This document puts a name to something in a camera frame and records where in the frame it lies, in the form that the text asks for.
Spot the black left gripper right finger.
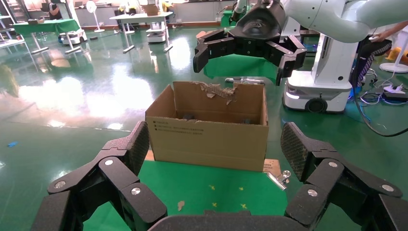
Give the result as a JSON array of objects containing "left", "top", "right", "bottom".
[{"left": 280, "top": 122, "right": 408, "bottom": 231}]

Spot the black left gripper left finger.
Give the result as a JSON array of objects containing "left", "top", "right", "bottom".
[{"left": 30, "top": 120, "right": 168, "bottom": 231}]

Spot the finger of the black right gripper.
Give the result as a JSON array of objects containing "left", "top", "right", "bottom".
[
  {"left": 264, "top": 35, "right": 307, "bottom": 87},
  {"left": 192, "top": 29, "right": 238, "bottom": 74}
]

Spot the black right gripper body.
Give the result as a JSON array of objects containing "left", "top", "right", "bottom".
[{"left": 228, "top": 1, "right": 290, "bottom": 59}]

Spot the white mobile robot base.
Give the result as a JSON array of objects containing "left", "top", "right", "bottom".
[
  {"left": 146, "top": 21, "right": 168, "bottom": 44},
  {"left": 58, "top": 28, "right": 88, "bottom": 46}
]

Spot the brown cardboard box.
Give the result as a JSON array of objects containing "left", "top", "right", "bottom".
[{"left": 141, "top": 3, "right": 160, "bottom": 16}]

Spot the large open cardboard carton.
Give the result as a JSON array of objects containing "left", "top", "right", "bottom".
[{"left": 145, "top": 80, "right": 269, "bottom": 173}]

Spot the green covered table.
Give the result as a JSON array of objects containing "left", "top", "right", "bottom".
[
  {"left": 220, "top": 9, "right": 237, "bottom": 29},
  {"left": 203, "top": 52, "right": 278, "bottom": 84},
  {"left": 12, "top": 18, "right": 81, "bottom": 54}
]

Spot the white robot chassis with wheel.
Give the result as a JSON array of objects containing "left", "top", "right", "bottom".
[{"left": 282, "top": 33, "right": 359, "bottom": 114}]

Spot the silver metal bar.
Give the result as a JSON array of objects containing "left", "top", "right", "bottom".
[{"left": 224, "top": 77, "right": 266, "bottom": 86}]

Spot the silver binder clip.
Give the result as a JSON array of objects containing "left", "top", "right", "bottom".
[{"left": 267, "top": 169, "right": 292, "bottom": 191}]

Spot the long white table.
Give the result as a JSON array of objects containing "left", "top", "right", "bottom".
[{"left": 109, "top": 12, "right": 174, "bottom": 53}]

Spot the person in white shirt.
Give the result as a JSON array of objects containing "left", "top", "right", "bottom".
[{"left": 349, "top": 20, "right": 408, "bottom": 88}]

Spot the green table cloth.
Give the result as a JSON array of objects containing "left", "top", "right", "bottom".
[{"left": 83, "top": 159, "right": 289, "bottom": 231}]

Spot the white round base stand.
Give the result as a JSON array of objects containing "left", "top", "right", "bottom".
[{"left": 378, "top": 33, "right": 408, "bottom": 74}]

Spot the yellow plastic object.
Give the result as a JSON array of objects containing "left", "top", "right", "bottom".
[{"left": 384, "top": 47, "right": 408, "bottom": 64}]

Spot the white power strip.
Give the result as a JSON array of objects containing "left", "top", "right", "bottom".
[{"left": 382, "top": 83, "right": 408, "bottom": 103}]

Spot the white standing fan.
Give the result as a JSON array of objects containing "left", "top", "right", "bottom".
[{"left": 85, "top": 0, "right": 106, "bottom": 34}]

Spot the person in dark clothes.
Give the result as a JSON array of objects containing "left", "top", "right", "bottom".
[{"left": 48, "top": 1, "right": 64, "bottom": 20}]

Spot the metal rack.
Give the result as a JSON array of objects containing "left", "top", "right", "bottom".
[{"left": 0, "top": 0, "right": 27, "bottom": 50}]

